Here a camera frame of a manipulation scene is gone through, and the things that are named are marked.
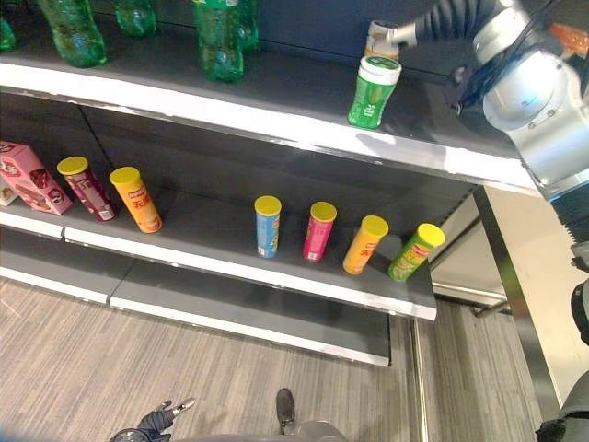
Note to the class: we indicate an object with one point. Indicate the maroon chips can yellow lid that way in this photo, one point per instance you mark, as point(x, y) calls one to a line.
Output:
point(89, 191)

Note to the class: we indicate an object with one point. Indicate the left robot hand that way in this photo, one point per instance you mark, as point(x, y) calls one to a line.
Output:
point(154, 421)

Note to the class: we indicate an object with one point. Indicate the dark robot foot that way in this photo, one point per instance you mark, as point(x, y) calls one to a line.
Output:
point(285, 409)

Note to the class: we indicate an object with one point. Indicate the pink snack box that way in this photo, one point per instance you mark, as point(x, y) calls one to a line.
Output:
point(34, 182)

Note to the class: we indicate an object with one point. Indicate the dark shelf board white edge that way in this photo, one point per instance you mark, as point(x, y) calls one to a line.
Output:
point(207, 230)
point(207, 294)
point(285, 87)

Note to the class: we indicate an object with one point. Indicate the pink chips can yellow lid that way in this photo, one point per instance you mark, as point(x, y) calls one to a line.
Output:
point(317, 237)

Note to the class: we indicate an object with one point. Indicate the orange object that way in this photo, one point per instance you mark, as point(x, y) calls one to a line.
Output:
point(570, 39)

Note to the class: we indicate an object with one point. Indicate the orange white-lidded jar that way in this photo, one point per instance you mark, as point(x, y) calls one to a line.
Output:
point(378, 41)

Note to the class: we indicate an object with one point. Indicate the green chips can yellow lid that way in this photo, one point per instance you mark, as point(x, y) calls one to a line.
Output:
point(412, 258)

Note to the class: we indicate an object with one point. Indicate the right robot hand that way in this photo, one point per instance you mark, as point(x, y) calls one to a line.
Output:
point(453, 18)

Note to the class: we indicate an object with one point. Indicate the green white-lidded jar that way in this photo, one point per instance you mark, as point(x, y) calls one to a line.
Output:
point(370, 96)

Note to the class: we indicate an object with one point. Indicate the small pale snack box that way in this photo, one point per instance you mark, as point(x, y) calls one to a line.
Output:
point(5, 195)

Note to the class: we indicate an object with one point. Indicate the blue chips can yellow lid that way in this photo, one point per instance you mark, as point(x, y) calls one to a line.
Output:
point(268, 230)

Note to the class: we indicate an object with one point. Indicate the metal floor strip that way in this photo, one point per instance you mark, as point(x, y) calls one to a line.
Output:
point(419, 382)

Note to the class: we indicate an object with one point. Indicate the dark metal shelf upright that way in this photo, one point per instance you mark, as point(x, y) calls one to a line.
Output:
point(511, 276)

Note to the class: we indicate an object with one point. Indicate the orange chips can yellow lid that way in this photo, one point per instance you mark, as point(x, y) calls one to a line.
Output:
point(363, 248)
point(138, 202)

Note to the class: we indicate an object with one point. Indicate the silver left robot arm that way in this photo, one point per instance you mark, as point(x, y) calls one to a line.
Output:
point(126, 435)

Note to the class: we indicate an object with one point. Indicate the green plastic soda bottle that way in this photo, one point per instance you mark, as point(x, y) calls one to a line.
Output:
point(76, 32)
point(250, 25)
point(135, 18)
point(5, 37)
point(220, 41)

